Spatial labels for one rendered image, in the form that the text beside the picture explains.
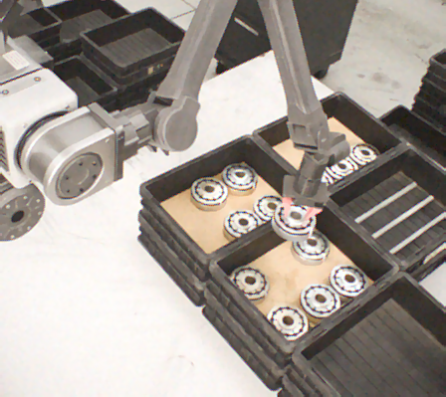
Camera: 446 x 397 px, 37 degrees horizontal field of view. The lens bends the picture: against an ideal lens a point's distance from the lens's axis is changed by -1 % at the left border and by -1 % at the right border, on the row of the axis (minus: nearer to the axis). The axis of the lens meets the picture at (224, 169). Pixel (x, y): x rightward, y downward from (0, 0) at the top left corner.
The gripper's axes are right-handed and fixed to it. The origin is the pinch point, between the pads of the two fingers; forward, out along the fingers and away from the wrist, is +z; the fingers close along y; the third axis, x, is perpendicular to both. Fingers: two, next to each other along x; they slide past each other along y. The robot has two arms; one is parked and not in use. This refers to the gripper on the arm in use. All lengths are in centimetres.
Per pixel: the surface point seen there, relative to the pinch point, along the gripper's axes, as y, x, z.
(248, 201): 9.5, -22.6, 21.5
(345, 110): -18, -64, 14
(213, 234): 17.9, -8.4, 22.0
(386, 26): -77, -277, 96
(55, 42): 97, -129, 55
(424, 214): -43, -29, 20
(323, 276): -12.3, -0.3, 21.4
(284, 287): -2.1, 5.2, 21.8
